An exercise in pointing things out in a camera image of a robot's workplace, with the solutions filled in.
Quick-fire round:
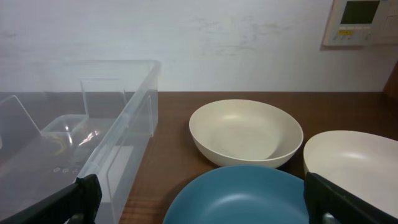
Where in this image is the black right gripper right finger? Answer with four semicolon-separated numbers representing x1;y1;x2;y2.
303;172;397;224

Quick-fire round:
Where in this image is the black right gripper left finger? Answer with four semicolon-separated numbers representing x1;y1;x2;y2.
1;174;102;224

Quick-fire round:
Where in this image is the blue bowl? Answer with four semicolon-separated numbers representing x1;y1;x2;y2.
164;166;309;224

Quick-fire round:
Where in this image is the beige bowl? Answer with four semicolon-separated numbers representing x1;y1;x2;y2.
303;130;397;218
188;99;304;168

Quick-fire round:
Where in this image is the clear plastic storage bin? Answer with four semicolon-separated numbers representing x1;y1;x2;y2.
1;60;161;223

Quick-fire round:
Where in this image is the white wall control panel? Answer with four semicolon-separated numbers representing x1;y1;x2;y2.
322;0;397;47

